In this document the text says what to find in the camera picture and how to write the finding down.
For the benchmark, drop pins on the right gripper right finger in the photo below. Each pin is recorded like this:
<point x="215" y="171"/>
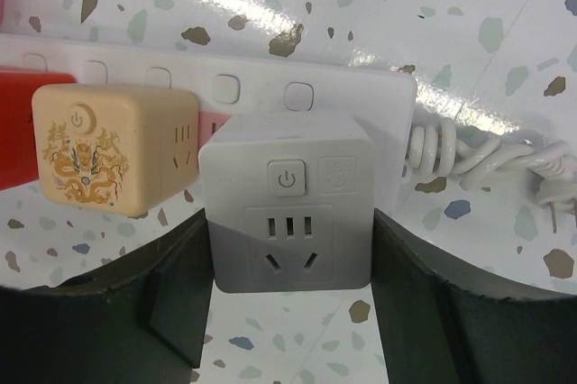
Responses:
<point x="443" y="320"/>

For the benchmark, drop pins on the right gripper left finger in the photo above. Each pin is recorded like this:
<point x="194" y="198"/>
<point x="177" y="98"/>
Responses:
<point x="138" y="319"/>

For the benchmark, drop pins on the white cube socket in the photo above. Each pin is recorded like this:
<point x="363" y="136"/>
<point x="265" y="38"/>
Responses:
<point x="289" y="202"/>

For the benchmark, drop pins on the beige dragon cube socket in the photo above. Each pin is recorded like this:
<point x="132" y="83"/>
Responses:
<point x="122" y="149"/>

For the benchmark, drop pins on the red cube socket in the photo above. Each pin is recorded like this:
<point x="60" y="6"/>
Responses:
<point x="18" y="153"/>

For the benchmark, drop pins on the long white power strip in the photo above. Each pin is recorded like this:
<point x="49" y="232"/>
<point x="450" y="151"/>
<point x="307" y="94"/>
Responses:
<point x="381" y="101"/>

